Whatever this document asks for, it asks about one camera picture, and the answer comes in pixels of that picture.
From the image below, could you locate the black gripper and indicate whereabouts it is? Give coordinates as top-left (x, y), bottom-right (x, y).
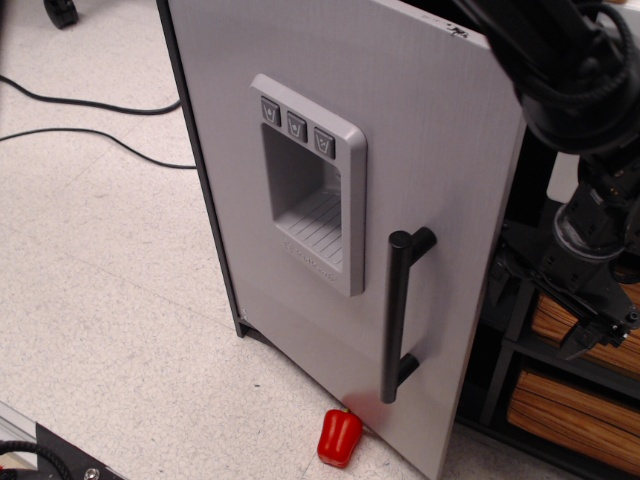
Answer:
top-left (487, 221), bottom-right (639, 360)

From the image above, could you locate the black bar door handle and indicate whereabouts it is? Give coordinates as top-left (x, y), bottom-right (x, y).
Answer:
top-left (380, 227), bottom-right (437, 404)

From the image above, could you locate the grey toy fridge door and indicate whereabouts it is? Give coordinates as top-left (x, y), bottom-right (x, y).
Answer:
top-left (167, 0), bottom-right (528, 480)

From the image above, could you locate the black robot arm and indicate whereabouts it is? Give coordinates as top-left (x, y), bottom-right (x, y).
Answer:
top-left (460, 1), bottom-right (639, 360)

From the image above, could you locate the dark fridge cabinet body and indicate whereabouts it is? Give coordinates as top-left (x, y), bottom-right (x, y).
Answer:
top-left (155, 0), bottom-right (601, 436)

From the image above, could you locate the upper woven storage basket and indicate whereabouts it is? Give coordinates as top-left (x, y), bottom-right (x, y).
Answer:
top-left (531, 294), bottom-right (639, 380)

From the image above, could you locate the woven storage basket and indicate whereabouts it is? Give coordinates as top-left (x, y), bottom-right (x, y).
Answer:
top-left (507, 370), bottom-right (639, 478)
top-left (531, 294), bottom-right (639, 380)

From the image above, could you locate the dark grey shelf unit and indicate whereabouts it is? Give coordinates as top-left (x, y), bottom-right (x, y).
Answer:
top-left (473, 280), bottom-right (639, 479)

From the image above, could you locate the white countertop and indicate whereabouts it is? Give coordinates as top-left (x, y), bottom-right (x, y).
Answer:
top-left (546, 0), bottom-right (640, 204)

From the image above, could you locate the lower woven storage basket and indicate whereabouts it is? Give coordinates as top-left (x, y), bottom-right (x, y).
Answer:
top-left (507, 370), bottom-right (639, 478)

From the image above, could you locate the red bell pepper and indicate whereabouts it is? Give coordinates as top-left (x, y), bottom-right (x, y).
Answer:
top-left (317, 409), bottom-right (364, 469)

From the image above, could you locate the grey water dispenser panel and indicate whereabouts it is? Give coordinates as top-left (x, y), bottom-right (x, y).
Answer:
top-left (251, 74), bottom-right (367, 297)

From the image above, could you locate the black caster wheel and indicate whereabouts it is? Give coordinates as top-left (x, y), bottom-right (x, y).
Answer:
top-left (43, 0), bottom-right (79, 30)

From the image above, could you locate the upper black floor cable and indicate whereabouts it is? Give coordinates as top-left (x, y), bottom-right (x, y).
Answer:
top-left (0, 74), bottom-right (182, 116)

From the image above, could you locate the black floor cable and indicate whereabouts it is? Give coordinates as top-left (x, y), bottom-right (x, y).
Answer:
top-left (0, 127), bottom-right (197, 170)
top-left (0, 74), bottom-right (182, 116)

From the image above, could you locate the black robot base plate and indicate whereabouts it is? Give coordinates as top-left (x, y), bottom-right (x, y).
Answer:
top-left (35, 423), bottom-right (123, 480)

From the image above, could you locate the black cable on base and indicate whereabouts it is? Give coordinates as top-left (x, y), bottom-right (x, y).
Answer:
top-left (0, 439), bottom-right (71, 480)

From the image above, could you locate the lower black floor cable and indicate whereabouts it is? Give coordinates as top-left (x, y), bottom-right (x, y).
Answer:
top-left (0, 127), bottom-right (197, 170)

